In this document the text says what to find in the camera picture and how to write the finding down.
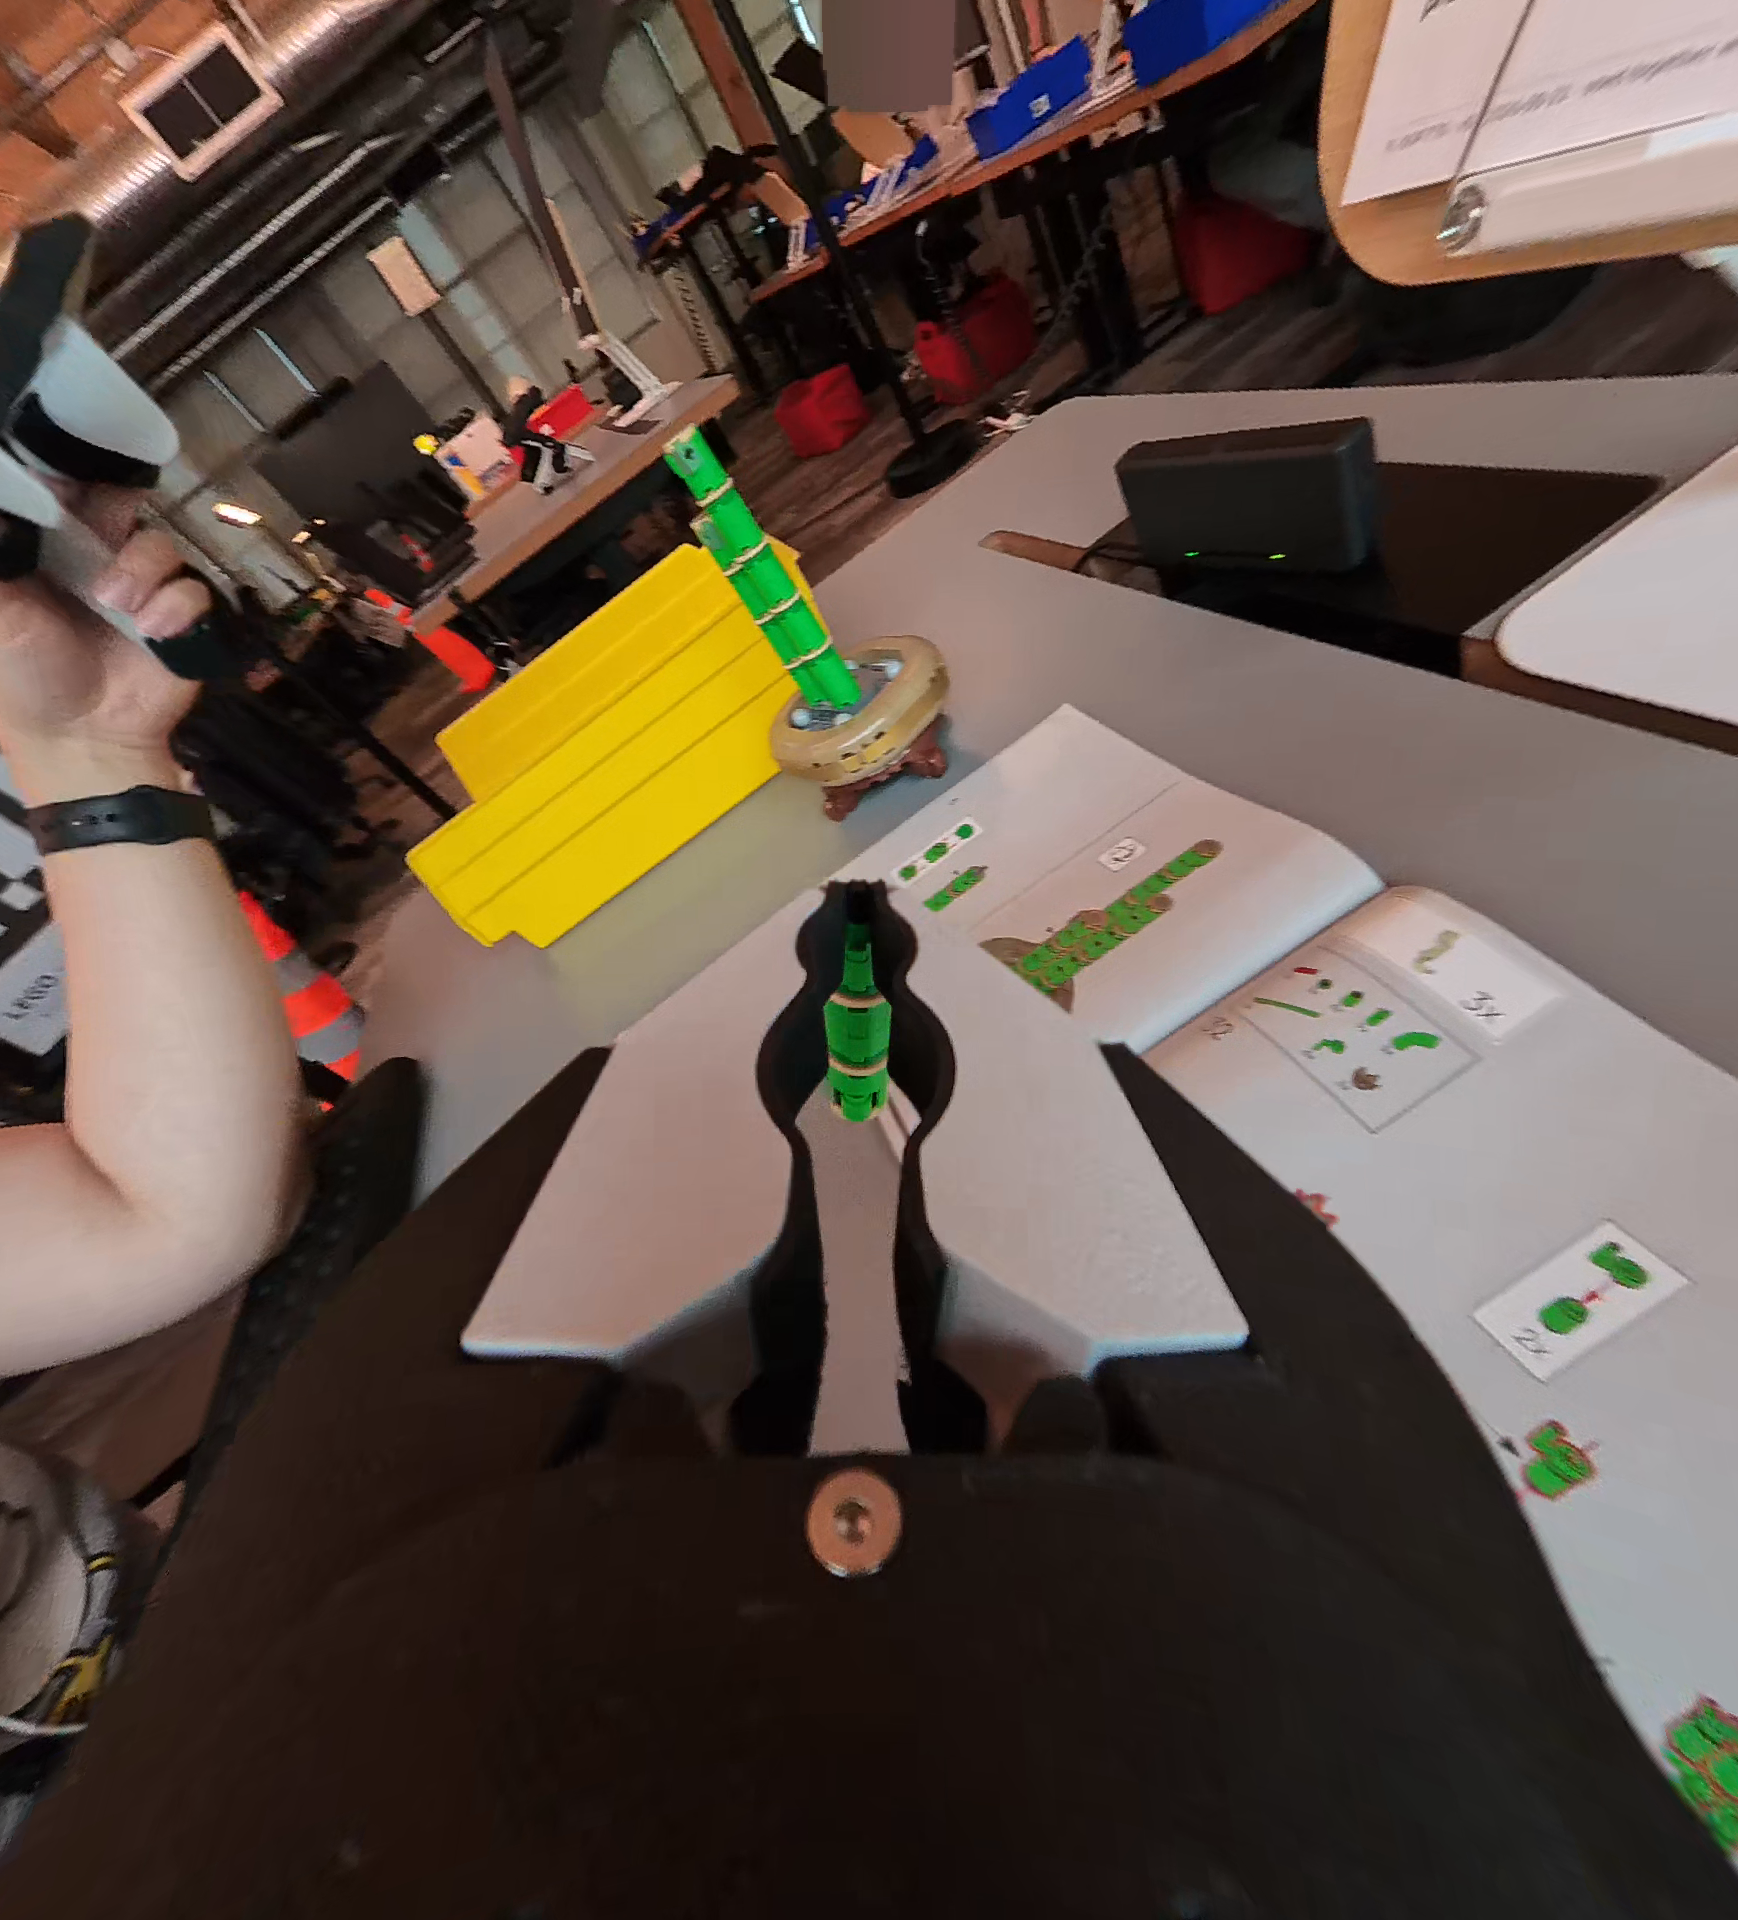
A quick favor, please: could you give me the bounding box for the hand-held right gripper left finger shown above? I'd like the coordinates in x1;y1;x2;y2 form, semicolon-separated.
461;882;850;1367

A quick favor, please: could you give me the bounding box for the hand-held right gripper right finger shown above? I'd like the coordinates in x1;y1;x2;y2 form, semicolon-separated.
869;882;1251;1378

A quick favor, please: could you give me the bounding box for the green bamboo stalk brick piece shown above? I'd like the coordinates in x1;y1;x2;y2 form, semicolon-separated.
821;923;897;1125

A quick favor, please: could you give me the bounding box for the yellow plastic bin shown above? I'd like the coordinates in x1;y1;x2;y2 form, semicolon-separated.
408;544;828;951

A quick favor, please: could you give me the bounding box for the bamboo brick model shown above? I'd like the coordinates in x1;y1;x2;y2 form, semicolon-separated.
664;424;953;823

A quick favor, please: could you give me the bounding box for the person's left forearm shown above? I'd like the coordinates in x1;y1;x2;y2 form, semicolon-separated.
0;840;317;1391

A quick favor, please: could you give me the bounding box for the grey desk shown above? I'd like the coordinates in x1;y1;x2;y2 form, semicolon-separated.
360;366;1738;1920

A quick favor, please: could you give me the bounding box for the person's left hand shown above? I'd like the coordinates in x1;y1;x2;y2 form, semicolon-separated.
0;523;209;816

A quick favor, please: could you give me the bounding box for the white air vent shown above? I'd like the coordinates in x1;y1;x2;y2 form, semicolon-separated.
118;32;286;184

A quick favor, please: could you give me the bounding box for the open instruction booklet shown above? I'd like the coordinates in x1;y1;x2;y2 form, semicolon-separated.
828;706;1738;1920

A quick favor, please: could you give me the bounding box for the black monitor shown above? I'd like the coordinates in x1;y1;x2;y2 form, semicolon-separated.
258;365;475;528

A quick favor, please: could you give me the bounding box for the black wristband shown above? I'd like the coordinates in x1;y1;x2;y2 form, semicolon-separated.
25;784;217;858

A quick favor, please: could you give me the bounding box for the grey background table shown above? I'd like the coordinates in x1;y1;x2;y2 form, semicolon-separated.
413;376;739;631

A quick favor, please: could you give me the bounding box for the black power box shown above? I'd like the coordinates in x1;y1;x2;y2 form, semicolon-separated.
1119;418;1381;579

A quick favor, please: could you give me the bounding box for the black pole stand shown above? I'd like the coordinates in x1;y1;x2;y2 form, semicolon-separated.
721;0;982;497

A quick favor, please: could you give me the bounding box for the red container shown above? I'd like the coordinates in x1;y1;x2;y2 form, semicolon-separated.
1178;194;1312;314
914;277;1035;404
776;366;873;461

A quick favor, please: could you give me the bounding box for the document stand with sheet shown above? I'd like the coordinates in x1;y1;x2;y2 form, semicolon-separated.
1317;0;1738;744

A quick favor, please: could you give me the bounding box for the long wooden table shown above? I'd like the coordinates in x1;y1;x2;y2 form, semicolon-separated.
747;0;1320;378

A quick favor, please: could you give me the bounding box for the blue bin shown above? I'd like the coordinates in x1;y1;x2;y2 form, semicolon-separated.
965;38;1096;158
1123;0;1261;84

